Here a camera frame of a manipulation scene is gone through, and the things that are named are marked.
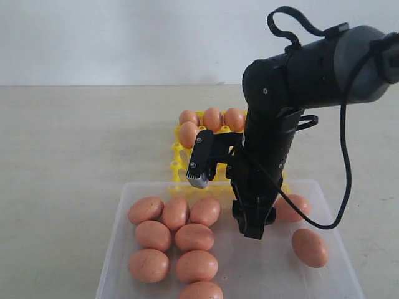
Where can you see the clear plastic bin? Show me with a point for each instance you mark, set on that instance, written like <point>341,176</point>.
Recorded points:
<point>248,268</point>

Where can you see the brown egg upper middle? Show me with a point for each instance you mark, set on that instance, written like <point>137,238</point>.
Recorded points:
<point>175,213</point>

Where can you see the brown egg tray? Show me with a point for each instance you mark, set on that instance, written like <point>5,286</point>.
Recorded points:
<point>213,119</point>
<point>189,116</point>
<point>234,118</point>

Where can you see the brown egg lower right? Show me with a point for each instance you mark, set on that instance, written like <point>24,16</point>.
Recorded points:
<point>153,235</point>

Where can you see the brown egg large upper left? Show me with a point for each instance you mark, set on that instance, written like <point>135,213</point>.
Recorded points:
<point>145,209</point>

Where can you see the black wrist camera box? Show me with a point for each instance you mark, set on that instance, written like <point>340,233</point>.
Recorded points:
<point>210,149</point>

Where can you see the brown egg centre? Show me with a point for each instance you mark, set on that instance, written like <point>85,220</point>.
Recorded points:
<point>205,211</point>

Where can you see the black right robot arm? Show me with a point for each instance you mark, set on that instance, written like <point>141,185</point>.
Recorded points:
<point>356,66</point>

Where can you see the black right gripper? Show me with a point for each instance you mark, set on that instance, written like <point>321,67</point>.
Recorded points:
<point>257,178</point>

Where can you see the yellow plastic egg tray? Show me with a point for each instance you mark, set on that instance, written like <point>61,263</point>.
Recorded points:
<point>178,166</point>

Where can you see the brown egg top right corner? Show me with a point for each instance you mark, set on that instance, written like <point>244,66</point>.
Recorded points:
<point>194,237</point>

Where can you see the brown egg bin bottom edge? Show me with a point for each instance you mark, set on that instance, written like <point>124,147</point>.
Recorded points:
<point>202,290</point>

